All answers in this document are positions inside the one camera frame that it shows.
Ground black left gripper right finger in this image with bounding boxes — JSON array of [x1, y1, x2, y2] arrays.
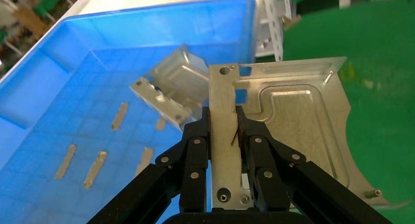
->
[[236, 105, 393, 224]]

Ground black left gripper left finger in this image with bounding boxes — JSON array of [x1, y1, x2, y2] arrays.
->
[[87, 106, 211, 224]]

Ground wooden table clamp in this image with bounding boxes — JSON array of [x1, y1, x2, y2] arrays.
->
[[281, 14, 302, 31]]

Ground green table cloth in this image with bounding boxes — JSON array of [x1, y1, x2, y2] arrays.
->
[[282, 0, 415, 224]]

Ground blue plastic bin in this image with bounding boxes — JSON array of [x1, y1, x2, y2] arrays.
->
[[0, 0, 258, 224]]

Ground box-shaped metal bracket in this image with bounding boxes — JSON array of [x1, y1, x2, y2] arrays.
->
[[129, 44, 211, 133]]

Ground metal plate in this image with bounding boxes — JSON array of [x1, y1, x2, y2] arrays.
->
[[208, 56, 390, 212]]

